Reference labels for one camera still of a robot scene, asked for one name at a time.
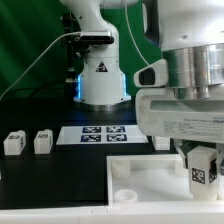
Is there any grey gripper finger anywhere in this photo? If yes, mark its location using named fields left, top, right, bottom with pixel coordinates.
left=215, top=143, right=224, bottom=175
left=174, top=139, right=195, bottom=169

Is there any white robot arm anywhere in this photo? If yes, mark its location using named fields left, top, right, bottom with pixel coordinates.
left=60, top=0, right=224, bottom=144

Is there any black camera on mount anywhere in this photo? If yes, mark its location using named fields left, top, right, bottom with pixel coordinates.
left=80, top=31, right=114, bottom=44

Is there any grey cable left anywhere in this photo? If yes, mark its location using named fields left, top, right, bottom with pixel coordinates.
left=0, top=31, right=82, bottom=101

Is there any grey cable right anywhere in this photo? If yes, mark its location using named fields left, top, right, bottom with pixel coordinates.
left=124, top=0, right=152, bottom=68

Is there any white sheet with tags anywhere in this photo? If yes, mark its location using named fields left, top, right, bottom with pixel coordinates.
left=56, top=125, right=148, bottom=146

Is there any white front rail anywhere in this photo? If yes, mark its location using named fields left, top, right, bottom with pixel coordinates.
left=0, top=201, right=224, bottom=224

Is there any grey cable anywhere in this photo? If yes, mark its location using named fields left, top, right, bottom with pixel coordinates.
left=124, top=0, right=152, bottom=68
left=0, top=31, right=82, bottom=101

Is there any white square tabletop part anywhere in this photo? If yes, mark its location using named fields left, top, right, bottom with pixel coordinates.
left=105, top=153, right=224, bottom=206

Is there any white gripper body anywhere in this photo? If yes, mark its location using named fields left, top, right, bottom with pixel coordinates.
left=135, top=86, right=224, bottom=144

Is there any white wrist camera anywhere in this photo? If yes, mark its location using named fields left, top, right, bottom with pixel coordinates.
left=134, top=59, right=168, bottom=88

